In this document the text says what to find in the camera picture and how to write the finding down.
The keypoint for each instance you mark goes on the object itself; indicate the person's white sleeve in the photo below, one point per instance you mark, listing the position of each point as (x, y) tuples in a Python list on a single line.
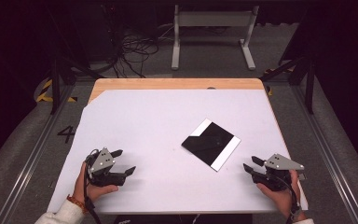
[(62, 214), (304, 221)]

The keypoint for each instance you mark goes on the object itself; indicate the aluminium floor rail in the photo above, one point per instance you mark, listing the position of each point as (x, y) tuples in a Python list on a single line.
[(34, 155), (326, 155)]

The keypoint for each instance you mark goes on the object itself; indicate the yellow and black floor tape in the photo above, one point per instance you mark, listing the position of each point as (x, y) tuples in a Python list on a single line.
[(45, 93)]

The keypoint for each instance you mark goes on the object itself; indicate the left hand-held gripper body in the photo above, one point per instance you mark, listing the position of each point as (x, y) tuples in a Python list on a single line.
[(102, 162)]

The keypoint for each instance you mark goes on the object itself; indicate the white metal table frame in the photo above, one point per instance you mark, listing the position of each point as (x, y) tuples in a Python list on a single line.
[(213, 18)]

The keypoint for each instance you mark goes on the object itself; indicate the person's right white sleeve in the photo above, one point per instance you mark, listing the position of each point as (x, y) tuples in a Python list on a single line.
[(304, 221)]

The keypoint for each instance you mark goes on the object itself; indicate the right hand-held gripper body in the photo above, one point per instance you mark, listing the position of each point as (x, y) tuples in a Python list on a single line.
[(279, 163)]

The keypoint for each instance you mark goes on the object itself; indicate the black metal stand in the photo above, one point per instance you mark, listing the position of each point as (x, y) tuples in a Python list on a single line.
[(56, 84), (309, 87)]

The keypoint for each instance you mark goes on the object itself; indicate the person's left white sleeve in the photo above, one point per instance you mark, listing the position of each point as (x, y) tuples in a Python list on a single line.
[(62, 214)]

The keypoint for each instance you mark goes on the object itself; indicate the person's right hand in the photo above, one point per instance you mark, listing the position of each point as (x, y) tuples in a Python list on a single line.
[(279, 197)]

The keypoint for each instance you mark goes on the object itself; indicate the person's left hand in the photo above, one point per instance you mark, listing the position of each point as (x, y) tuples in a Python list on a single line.
[(80, 186)]

